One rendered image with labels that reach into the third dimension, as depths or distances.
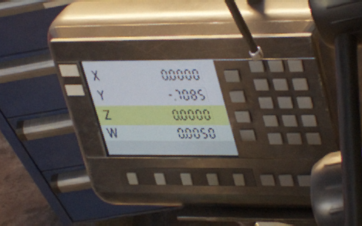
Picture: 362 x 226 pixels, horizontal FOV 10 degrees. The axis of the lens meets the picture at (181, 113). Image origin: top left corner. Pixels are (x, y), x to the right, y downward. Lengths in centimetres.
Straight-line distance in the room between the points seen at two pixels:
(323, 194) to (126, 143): 90
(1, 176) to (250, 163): 188
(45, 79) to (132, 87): 117
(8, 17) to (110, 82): 107
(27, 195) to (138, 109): 177
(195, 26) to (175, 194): 21
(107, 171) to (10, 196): 173
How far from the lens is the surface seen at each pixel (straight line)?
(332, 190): 144
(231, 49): 220
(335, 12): 141
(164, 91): 227
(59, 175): 362
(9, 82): 346
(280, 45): 218
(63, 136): 355
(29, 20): 335
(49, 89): 346
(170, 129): 229
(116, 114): 231
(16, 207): 405
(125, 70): 227
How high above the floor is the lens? 277
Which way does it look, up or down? 43 degrees down
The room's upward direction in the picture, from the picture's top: 29 degrees counter-clockwise
